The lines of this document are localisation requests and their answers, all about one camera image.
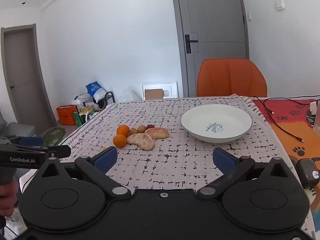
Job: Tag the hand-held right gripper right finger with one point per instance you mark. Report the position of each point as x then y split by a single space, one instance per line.
223 160

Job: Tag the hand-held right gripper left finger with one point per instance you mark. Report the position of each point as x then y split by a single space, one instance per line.
106 158

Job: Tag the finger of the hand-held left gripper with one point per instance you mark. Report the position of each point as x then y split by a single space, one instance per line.
60 151
30 141

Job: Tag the orange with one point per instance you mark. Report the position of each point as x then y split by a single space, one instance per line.
120 140
123 130

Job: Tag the small yellow-brown fruit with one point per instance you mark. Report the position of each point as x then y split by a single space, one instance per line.
141 129
133 131

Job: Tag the bread roll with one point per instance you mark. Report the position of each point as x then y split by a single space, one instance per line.
142 141

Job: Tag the white oval plate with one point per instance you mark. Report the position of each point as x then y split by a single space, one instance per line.
200 120

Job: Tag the small red fruit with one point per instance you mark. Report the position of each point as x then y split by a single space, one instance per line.
150 126

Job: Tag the peeled pomelo piece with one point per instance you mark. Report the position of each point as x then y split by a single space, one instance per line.
157 133

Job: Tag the person's left hand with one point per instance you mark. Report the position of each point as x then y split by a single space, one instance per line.
8 197

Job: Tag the grey low furniture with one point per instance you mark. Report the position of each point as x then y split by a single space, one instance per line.
21 130

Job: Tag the green cushion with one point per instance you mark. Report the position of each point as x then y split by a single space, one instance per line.
53 136

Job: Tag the orange paper bag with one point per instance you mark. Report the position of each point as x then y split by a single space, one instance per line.
65 115

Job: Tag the green paper bag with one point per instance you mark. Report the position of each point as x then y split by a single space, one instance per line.
78 118

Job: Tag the white plastic bag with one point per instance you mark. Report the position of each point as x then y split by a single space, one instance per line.
91 116

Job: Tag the yellow slippers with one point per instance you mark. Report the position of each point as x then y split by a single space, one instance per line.
86 110

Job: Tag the black metal rack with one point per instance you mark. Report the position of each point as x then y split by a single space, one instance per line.
108 97

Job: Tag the translucent plastic bag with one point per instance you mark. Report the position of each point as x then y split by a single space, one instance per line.
128 96

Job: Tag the blue and white bag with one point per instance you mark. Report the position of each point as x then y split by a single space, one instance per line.
94 88

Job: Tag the orange printed mat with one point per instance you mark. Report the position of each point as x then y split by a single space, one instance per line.
282 120

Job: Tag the grey-brown door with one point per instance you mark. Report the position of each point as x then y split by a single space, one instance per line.
22 62

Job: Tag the brown cardboard piece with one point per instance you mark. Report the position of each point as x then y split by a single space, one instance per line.
153 94

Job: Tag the orange chair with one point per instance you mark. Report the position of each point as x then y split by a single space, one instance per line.
230 77

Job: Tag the black power adapter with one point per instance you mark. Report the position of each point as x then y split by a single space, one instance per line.
308 172

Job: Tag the white foam packaging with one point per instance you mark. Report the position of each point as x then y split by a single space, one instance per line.
172 87

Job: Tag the white charger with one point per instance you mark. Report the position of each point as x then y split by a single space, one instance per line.
314 107

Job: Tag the grey door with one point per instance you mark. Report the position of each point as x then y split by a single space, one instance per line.
215 17

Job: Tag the white light switch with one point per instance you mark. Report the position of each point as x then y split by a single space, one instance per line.
280 4

